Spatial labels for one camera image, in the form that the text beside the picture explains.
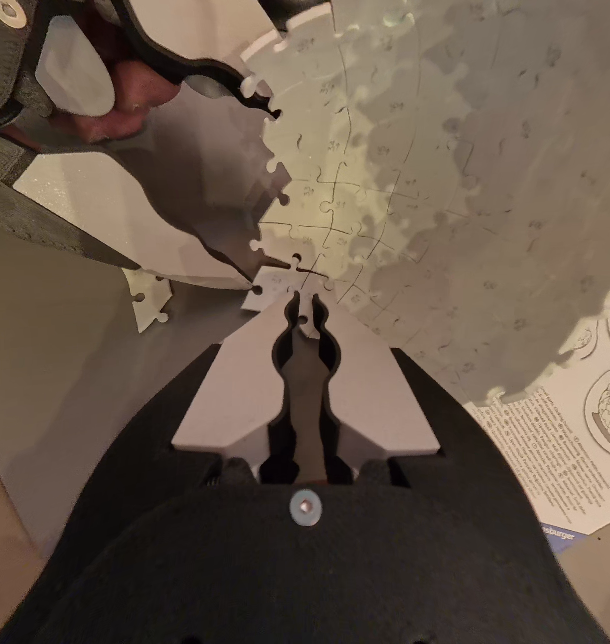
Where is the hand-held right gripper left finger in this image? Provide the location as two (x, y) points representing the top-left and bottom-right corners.
(171, 291), (300, 480)

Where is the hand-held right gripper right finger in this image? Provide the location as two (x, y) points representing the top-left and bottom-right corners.
(312, 294), (442, 480)

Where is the white puzzle piece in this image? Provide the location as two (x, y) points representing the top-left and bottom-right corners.
(240, 266), (337, 340)
(121, 268), (173, 334)

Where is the person's left hand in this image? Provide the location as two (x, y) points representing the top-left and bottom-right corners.
(48, 55), (181, 147)

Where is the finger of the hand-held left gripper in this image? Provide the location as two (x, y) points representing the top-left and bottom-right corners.
(111, 0), (290, 121)
(12, 151), (258, 292)

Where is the printed instruction sheet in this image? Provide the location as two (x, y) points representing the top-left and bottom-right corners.
(467, 297), (610, 547)

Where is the white half-built puzzle ball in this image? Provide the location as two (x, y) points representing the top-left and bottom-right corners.
(239, 0), (610, 409)

